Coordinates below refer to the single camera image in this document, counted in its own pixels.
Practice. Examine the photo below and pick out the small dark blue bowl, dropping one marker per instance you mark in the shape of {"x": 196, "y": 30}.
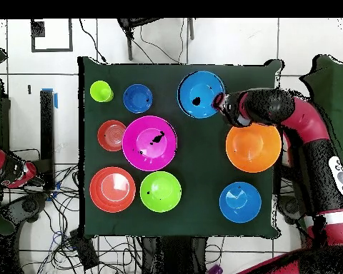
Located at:
{"x": 138, "y": 98}

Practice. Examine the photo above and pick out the lime green plastic bowl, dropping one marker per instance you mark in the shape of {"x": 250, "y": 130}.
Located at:
{"x": 160, "y": 197}

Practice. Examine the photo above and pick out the long black bar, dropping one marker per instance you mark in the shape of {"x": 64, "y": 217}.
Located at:
{"x": 47, "y": 142}

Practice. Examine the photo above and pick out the large pink plastic bowl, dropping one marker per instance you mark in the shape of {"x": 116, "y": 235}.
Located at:
{"x": 143, "y": 154}

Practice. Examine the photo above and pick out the blue tape strip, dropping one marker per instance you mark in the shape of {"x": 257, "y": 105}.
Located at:
{"x": 55, "y": 100}

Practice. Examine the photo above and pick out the black power brick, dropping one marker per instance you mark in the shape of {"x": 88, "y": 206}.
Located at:
{"x": 84, "y": 251}

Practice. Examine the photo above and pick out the wide red-orange plastic bowl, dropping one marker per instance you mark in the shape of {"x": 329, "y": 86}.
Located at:
{"x": 112, "y": 189}

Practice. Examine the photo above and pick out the black pedestal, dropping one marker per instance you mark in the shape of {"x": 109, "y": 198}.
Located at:
{"x": 174, "y": 257}

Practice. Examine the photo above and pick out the large orange plastic bowl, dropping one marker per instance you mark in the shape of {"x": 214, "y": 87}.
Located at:
{"x": 253, "y": 147}

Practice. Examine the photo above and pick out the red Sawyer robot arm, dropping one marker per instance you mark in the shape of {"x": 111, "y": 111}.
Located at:
{"x": 305, "y": 122}

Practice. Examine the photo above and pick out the dark grey floor equipment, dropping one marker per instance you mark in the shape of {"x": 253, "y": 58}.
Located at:
{"x": 291, "y": 208}

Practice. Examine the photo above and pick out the black round floor stand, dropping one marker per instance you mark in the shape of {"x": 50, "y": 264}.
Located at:
{"x": 25, "y": 205}

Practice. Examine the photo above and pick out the black camera tripod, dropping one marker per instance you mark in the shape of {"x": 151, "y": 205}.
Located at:
{"x": 130, "y": 48}

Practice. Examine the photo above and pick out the small black floor marker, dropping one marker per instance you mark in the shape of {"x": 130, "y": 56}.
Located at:
{"x": 29, "y": 89}

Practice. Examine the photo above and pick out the black square floor frame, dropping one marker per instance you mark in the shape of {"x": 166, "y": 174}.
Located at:
{"x": 37, "y": 28}

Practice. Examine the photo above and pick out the light blue plastic bowl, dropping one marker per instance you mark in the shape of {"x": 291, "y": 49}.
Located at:
{"x": 200, "y": 88}
{"x": 240, "y": 202}

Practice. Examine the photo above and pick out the lime green plastic cup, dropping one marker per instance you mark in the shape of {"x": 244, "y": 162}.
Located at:
{"x": 98, "y": 90}

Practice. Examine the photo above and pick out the small purple floor object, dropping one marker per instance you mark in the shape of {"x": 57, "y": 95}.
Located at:
{"x": 215, "y": 269}

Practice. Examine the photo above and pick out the small red-orange plastic bowl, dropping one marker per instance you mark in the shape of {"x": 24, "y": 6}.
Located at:
{"x": 111, "y": 135}

